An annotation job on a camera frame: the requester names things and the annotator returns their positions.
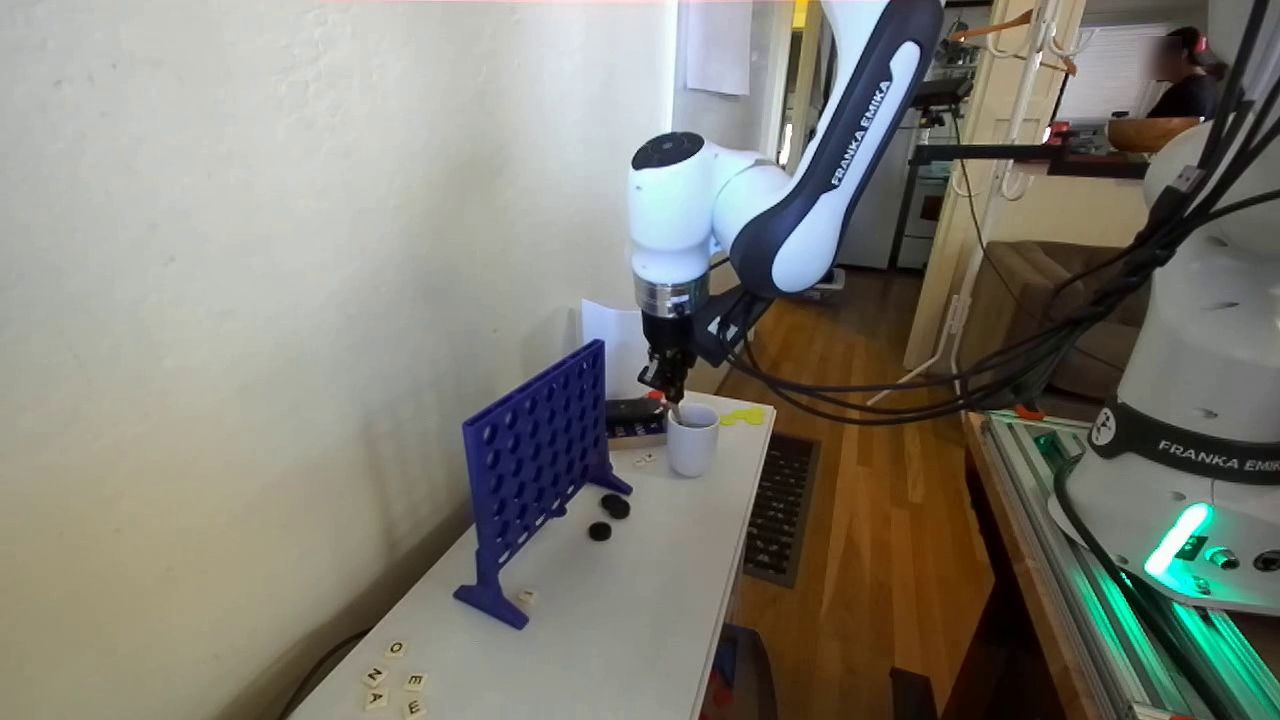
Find blue connect four grid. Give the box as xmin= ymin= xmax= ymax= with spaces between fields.
xmin=457 ymin=342 xmax=630 ymax=630

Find white ceramic cup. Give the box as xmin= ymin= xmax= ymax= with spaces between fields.
xmin=667 ymin=406 xmax=720 ymax=481

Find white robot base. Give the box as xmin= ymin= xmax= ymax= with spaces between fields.
xmin=1051 ymin=146 xmax=1280 ymax=616

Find white franka robot arm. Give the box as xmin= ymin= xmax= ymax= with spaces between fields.
xmin=629 ymin=0 xmax=943 ymax=406

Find black floor vent grille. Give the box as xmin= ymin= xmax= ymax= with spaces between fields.
xmin=743 ymin=437 xmax=820 ymax=587

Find white tv bench table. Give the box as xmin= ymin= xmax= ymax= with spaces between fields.
xmin=286 ymin=393 xmax=776 ymax=720

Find black game disc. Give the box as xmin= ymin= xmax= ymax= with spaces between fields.
xmin=599 ymin=495 xmax=630 ymax=520
xmin=589 ymin=520 xmax=613 ymax=544

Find black cable bundle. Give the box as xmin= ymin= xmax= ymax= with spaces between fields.
xmin=723 ymin=0 xmax=1280 ymax=433

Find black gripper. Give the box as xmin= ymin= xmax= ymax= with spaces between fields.
xmin=635 ymin=314 xmax=697 ymax=406

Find small letter tiles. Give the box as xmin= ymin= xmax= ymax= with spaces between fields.
xmin=356 ymin=639 xmax=427 ymax=720

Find game box on floor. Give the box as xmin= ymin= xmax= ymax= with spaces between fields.
xmin=698 ymin=625 xmax=776 ymax=720

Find person in background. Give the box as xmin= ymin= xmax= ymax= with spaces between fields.
xmin=1147 ymin=28 xmax=1217 ymax=119

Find white rectangular air purifier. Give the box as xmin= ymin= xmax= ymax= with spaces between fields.
xmin=579 ymin=301 xmax=646 ymax=402

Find dark box with wooden base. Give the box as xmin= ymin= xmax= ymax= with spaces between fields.
xmin=604 ymin=402 xmax=667 ymax=441

